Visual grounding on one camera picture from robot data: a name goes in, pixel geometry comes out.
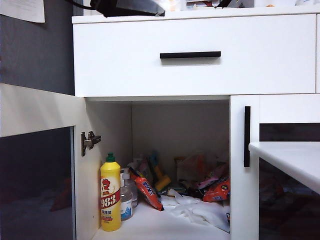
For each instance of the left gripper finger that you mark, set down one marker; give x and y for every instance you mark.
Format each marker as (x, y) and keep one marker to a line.
(140, 6)

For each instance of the white glass cabinet door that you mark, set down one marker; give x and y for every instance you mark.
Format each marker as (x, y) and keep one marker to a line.
(37, 107)
(237, 200)

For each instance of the white cabinet body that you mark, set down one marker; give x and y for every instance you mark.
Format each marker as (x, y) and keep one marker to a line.
(175, 120)

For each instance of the metal door hinge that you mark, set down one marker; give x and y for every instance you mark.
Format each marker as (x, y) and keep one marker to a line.
(88, 142)

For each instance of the white paper roll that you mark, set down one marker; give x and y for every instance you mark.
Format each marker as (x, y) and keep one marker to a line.
(172, 5)

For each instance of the white blue printed box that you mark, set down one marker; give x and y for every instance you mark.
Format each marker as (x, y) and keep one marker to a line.
(200, 5)

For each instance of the wide white drawer front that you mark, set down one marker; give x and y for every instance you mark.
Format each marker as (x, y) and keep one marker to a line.
(125, 75)

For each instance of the black angled stand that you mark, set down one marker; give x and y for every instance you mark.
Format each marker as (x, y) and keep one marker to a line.
(222, 3)

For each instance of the white paper sheet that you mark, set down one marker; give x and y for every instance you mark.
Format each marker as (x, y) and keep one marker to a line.
(22, 10)

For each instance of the pink white wrapper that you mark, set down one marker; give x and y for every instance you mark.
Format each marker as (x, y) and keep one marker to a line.
(141, 167)

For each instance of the translucent bag orange contents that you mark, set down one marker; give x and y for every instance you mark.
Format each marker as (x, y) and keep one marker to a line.
(191, 167)

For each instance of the orange snack packet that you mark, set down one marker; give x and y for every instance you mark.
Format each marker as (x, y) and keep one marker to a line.
(147, 192)

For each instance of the pink snack packet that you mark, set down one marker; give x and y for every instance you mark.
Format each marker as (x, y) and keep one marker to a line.
(212, 178)

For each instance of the clear pump bottle blue label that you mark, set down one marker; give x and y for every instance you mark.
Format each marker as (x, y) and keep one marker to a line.
(126, 200)

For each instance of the yellow detergent bottle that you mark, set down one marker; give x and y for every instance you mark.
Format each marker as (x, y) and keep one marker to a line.
(110, 200)

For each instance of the orange red snack bag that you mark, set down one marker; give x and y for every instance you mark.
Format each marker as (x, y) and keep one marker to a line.
(217, 190)

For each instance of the white plastic bag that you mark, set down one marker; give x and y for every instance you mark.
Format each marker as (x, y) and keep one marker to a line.
(195, 210)

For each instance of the white table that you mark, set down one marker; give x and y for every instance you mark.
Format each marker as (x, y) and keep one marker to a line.
(287, 157)

